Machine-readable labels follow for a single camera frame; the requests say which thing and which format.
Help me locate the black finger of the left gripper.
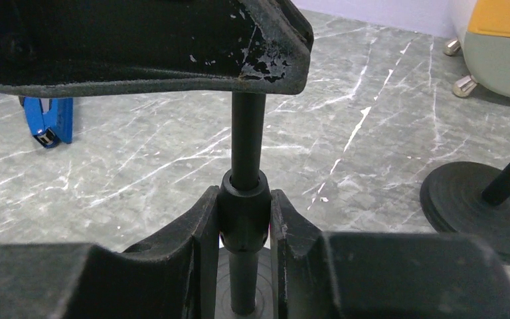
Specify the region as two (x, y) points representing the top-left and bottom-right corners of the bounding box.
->
(0, 0), (314, 98)

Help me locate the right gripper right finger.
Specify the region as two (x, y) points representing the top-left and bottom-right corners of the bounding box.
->
(270, 189), (510, 318)

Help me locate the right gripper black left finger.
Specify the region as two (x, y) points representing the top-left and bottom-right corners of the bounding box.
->
(0, 186), (218, 318)

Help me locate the black round-base shock-mount stand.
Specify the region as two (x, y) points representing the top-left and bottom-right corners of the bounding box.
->
(217, 92), (272, 318)

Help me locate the black round-base clip stand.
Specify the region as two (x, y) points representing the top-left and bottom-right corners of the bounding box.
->
(420, 161), (510, 265)

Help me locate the blue black hand tool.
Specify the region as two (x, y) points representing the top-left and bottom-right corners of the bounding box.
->
(19, 96), (74, 148)

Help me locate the white orange yellow cylinder container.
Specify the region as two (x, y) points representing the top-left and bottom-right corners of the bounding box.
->
(444, 1), (510, 98)

